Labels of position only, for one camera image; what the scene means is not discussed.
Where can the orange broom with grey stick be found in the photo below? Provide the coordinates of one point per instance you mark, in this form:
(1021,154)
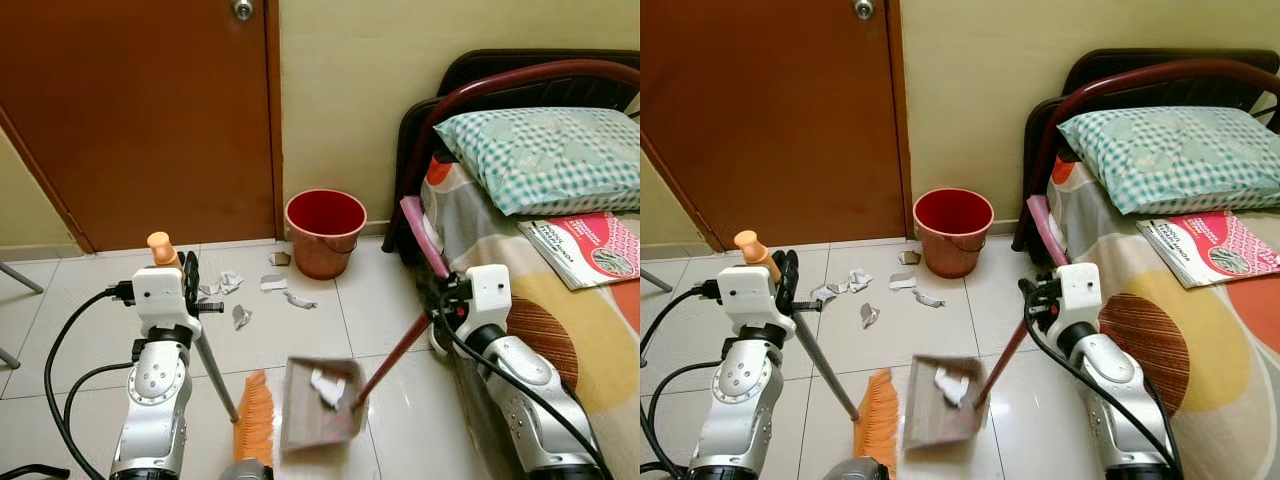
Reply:
(877,420)
(255,420)

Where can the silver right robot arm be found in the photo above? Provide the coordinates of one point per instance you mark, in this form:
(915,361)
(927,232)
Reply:
(1115,385)
(525,385)

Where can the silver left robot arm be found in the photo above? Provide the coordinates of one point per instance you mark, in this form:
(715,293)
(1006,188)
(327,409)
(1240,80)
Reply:
(155,400)
(735,400)

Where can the small white paper scrap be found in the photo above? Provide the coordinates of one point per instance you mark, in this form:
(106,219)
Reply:
(209,290)
(824,293)

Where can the crumpled white paper scrap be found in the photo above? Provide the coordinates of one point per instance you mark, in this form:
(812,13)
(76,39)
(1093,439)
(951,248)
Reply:
(231,282)
(860,280)

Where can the grey folded paper scrap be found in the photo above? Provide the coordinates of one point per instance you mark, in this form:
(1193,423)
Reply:
(241,317)
(870,315)

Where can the pink cloth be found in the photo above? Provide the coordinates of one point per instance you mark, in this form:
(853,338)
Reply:
(425,235)
(1047,232)

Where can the flat white paper scrap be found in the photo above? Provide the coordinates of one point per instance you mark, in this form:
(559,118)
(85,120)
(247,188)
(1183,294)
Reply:
(273,283)
(902,282)

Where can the grey foil paper scrap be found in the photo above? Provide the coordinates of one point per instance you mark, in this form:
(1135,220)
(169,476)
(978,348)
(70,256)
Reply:
(909,258)
(280,259)

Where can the red plastic bucket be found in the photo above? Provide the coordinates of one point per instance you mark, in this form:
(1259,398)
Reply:
(325,250)
(952,250)

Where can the long white paper scrap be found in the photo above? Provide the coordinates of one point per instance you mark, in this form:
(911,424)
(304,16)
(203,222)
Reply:
(929,298)
(300,299)

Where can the large crumpled white paper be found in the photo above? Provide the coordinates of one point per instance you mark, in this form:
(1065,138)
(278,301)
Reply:
(952,385)
(327,387)

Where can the patterned bed sheet mattress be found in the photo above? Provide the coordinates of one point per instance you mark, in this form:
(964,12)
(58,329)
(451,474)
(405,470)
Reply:
(570,350)
(1200,350)

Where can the grey metal furniture leg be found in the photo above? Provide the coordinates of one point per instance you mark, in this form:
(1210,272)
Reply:
(655,280)
(22,279)
(8,357)

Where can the red and white book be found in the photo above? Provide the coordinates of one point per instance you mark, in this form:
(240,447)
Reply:
(1210,248)
(590,250)

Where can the brown wooden door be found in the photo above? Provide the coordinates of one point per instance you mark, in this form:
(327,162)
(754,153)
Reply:
(770,120)
(140,120)

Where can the green checkered pillow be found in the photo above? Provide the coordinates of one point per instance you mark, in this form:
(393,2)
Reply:
(540,160)
(1170,160)

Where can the grey robot leg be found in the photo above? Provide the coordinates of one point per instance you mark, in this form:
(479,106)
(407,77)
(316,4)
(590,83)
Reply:
(877,470)
(246,470)

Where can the silver round door knob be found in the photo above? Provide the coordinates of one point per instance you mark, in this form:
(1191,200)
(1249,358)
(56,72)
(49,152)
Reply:
(243,10)
(863,9)

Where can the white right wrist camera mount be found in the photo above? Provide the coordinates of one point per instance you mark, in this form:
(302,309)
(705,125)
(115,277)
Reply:
(1080,290)
(490,292)

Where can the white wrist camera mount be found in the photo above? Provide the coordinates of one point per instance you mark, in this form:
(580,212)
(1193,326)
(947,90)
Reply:
(745,292)
(490,292)
(1080,290)
(158,295)

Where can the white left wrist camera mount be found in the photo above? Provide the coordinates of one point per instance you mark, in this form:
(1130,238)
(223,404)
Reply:
(158,295)
(745,292)

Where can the dark metal bed frame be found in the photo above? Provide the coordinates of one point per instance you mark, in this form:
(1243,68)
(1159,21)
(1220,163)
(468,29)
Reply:
(1160,68)
(530,72)

